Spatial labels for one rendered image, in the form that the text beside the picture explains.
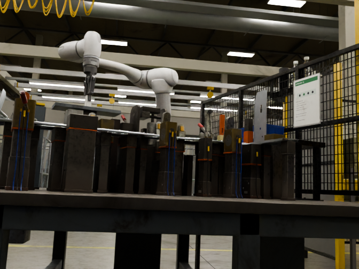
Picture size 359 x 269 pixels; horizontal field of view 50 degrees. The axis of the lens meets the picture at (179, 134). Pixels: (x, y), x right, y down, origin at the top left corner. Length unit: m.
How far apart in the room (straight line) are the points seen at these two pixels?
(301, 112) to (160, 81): 0.93
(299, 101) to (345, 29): 7.81
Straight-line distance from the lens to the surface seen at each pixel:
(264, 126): 2.33
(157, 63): 8.33
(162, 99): 2.63
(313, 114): 2.44
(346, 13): 10.47
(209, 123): 2.35
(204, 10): 10.14
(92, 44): 2.31
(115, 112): 2.24
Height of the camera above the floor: 0.73
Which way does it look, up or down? 8 degrees up
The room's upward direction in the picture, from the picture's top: 2 degrees clockwise
